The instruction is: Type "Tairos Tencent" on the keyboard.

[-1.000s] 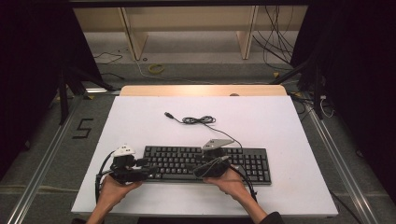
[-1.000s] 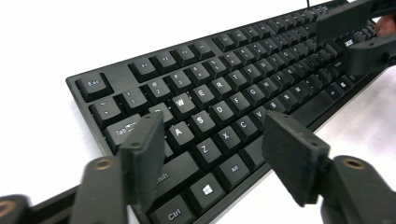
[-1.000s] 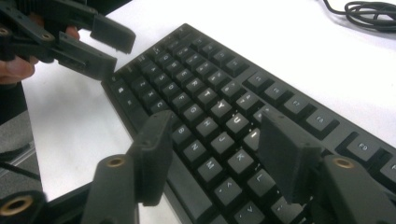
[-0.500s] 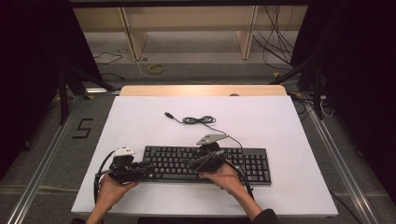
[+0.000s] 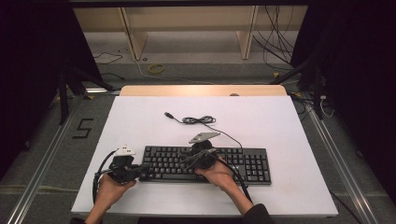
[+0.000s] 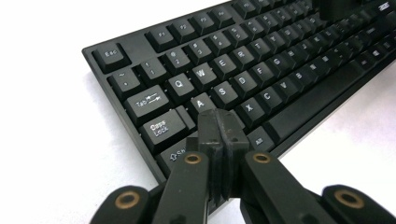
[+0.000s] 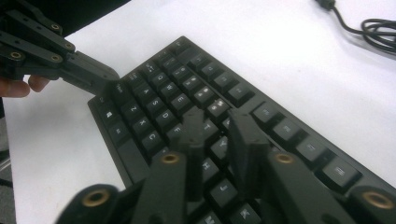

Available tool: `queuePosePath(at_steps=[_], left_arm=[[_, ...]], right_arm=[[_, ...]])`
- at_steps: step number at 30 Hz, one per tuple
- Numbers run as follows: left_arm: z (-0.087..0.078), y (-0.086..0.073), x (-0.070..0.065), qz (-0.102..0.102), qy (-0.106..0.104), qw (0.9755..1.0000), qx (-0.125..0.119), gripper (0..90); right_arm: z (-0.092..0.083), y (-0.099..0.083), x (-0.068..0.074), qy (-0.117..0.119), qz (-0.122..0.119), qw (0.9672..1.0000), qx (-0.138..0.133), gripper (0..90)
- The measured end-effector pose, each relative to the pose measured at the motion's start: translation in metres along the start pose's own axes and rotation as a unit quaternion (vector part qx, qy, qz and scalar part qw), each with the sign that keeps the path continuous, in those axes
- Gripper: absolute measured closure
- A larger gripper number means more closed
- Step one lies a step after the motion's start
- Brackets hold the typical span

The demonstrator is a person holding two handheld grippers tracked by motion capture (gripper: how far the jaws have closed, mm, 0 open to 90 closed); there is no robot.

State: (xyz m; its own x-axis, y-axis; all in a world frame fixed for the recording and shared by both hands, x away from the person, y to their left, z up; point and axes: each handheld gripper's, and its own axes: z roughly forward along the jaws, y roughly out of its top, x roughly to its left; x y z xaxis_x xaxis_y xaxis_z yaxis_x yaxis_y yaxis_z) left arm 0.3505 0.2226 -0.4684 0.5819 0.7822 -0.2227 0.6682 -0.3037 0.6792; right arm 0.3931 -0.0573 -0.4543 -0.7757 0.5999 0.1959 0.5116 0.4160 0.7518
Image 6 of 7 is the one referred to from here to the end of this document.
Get white table cover board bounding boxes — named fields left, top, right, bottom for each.
left=0, top=0, right=396, bottom=224

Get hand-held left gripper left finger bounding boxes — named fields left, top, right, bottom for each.
left=186, top=108, right=226, bottom=203

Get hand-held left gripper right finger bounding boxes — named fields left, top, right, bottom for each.
left=220, top=109, right=250, bottom=201

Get black computer keyboard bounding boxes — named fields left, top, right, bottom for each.
left=81, top=0, right=396, bottom=185

